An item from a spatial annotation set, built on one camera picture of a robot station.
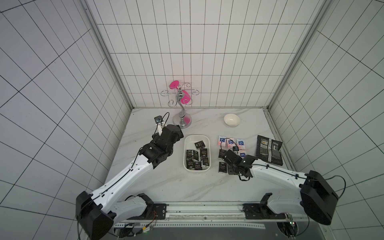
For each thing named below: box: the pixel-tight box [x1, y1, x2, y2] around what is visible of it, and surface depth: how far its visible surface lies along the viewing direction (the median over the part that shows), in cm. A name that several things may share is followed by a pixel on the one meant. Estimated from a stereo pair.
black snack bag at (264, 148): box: [256, 135, 272, 163], surface depth 97 cm
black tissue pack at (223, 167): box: [218, 161, 228, 174], surface depth 87 cm
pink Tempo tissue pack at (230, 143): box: [227, 137, 235, 148], surface depth 99 cm
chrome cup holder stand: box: [160, 82, 200, 129], surface depth 97 cm
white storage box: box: [183, 134, 212, 172], surface depth 92 cm
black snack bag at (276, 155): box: [271, 139, 283, 166], surface depth 92 cm
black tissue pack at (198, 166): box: [194, 161, 203, 171], surface depth 87 cm
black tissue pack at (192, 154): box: [186, 149, 199, 161], surface depth 92 cm
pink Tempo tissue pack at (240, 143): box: [236, 139, 246, 150], surface depth 97 cm
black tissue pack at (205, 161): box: [202, 157, 210, 166], surface depth 89 cm
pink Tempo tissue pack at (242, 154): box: [239, 150, 247, 159], surface depth 94 cm
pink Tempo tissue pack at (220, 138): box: [218, 135, 227, 146], surface depth 100 cm
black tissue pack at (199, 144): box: [194, 140, 206, 149], surface depth 97 cm
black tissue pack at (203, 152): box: [200, 148, 208, 157], surface depth 94 cm
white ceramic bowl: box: [223, 113, 241, 127], surface depth 109 cm
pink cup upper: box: [169, 80, 180, 90], surface depth 96 cm
